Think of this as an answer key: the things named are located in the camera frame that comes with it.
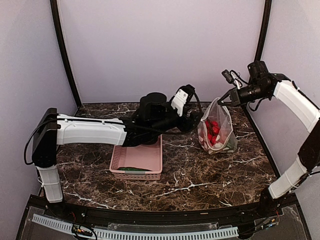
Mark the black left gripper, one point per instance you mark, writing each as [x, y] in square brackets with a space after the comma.
[189, 122]

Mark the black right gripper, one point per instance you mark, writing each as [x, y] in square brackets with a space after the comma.
[235, 97]

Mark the clear zip top bag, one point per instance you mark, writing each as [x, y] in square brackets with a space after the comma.
[222, 116]

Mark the green avocado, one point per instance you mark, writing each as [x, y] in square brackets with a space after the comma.
[232, 144]

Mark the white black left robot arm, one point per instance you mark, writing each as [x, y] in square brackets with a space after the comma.
[155, 116]

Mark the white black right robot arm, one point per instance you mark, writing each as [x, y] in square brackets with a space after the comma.
[266, 85]

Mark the pink perforated plastic basket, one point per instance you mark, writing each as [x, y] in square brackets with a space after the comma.
[143, 156]

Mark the green cucumber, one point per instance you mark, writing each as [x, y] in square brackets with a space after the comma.
[133, 169]

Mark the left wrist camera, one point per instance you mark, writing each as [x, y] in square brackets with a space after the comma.
[183, 95]

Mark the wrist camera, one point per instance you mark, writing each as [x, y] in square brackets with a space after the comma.
[183, 95]
[234, 78]

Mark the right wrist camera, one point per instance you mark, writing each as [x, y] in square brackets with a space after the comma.
[234, 78]

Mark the black right corner post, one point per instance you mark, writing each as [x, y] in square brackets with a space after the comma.
[266, 14]

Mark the black corner post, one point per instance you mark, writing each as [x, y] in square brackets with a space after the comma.
[266, 14]
[63, 52]

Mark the white slotted cable duct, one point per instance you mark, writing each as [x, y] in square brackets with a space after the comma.
[117, 231]

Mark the black left corner post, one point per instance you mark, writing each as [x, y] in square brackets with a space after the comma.
[63, 52]

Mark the black front rail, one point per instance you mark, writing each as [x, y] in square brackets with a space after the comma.
[243, 216]

